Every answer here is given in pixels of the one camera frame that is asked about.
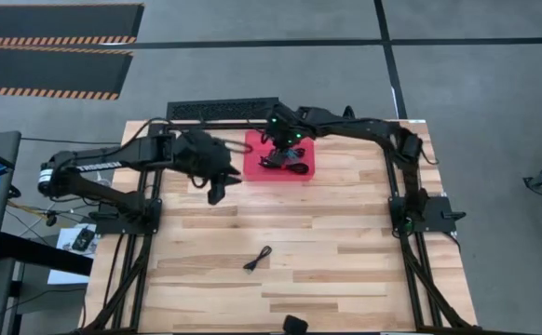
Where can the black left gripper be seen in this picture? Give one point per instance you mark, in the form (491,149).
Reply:
(201,156)

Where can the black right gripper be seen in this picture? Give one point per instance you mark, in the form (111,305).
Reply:
(285,130)

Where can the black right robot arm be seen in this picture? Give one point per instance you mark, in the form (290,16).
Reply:
(359,128)

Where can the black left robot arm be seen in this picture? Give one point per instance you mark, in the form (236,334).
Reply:
(98,166)

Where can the translucent red plastic bin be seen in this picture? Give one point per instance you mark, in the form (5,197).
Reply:
(257,172)

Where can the black floor vent grille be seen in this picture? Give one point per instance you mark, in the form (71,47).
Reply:
(224,109)

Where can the small black handheld device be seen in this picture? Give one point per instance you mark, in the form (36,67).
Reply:
(83,239)

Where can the black rounded object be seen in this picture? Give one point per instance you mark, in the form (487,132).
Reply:
(295,325)

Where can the white paper sheet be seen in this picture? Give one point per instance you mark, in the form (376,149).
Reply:
(66,274)

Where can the black side desk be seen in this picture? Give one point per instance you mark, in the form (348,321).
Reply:
(43,253)

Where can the black hazard-striped floor mat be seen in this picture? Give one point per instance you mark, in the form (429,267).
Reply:
(57,21)
(47,70)

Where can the black aluminium table frame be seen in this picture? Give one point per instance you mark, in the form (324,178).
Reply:
(234,125)

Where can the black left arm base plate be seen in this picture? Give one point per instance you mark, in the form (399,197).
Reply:
(112,228)

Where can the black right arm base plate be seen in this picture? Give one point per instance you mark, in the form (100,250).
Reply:
(438,209)

